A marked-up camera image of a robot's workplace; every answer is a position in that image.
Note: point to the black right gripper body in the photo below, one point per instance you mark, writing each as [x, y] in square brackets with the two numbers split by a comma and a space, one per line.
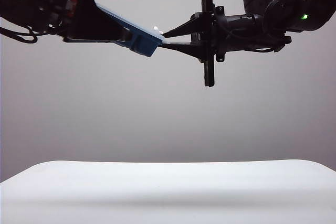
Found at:
[236, 32]

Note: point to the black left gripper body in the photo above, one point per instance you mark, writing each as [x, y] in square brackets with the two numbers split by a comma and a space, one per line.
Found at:
[65, 22]

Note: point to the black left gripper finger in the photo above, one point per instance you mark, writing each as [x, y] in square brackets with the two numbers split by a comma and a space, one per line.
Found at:
[99, 28]

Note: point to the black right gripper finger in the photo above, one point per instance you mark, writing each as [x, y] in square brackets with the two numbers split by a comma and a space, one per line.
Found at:
[189, 49]
[189, 27]

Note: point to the blue ice cube tray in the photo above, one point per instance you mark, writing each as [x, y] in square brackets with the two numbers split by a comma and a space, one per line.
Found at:
[147, 49]

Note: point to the clear crumpled plastic piece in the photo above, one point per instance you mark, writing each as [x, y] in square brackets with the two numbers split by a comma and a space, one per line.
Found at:
[156, 28]

